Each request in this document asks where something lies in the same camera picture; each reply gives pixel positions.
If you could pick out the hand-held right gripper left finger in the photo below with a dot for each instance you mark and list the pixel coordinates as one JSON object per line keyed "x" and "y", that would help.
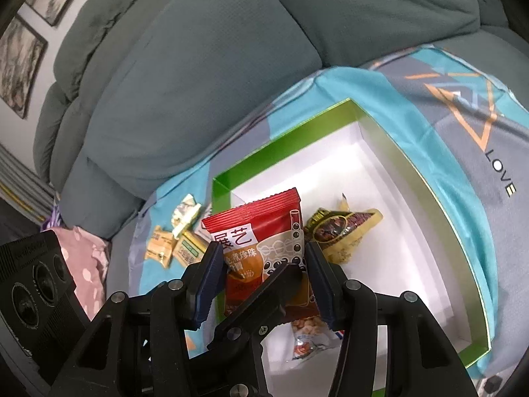
{"x": 206, "y": 287}

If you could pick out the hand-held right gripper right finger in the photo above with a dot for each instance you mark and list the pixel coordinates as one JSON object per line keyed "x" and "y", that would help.
{"x": 320, "y": 289}

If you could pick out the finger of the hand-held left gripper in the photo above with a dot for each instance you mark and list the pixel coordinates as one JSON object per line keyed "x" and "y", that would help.
{"x": 256, "y": 302}

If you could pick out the yellow green cracker packet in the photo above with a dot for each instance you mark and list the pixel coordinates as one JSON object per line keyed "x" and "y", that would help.
{"x": 188, "y": 252}

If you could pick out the white blue peanut packet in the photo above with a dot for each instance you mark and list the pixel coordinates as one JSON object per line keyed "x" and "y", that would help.
{"x": 308, "y": 337}

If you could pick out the beige snack packet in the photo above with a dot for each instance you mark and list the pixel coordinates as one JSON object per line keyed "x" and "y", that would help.
{"x": 159, "y": 248}

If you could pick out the brown candy packet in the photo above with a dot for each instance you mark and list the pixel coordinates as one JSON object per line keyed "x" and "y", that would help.
{"x": 343, "y": 227}

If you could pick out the red orange snack packet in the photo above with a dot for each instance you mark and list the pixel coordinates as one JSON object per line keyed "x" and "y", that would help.
{"x": 264, "y": 231}

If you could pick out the white green snack packet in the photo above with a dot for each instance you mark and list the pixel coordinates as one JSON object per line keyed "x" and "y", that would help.
{"x": 186, "y": 213}

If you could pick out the green cardboard box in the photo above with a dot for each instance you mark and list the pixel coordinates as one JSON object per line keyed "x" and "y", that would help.
{"x": 396, "y": 256}

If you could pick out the pink polka-dot cloth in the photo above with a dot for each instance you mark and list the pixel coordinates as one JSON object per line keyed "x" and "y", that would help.
{"x": 89, "y": 264}

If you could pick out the purple cloth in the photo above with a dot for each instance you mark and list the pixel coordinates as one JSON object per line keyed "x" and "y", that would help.
{"x": 53, "y": 215}

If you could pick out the grey striped panel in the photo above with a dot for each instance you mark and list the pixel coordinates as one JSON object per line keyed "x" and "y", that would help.
{"x": 20, "y": 182}

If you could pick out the grey-green sofa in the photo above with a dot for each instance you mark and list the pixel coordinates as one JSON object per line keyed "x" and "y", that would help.
{"x": 206, "y": 91}

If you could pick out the blue grey printed blanket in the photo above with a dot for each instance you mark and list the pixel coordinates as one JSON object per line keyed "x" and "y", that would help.
{"x": 454, "y": 132}

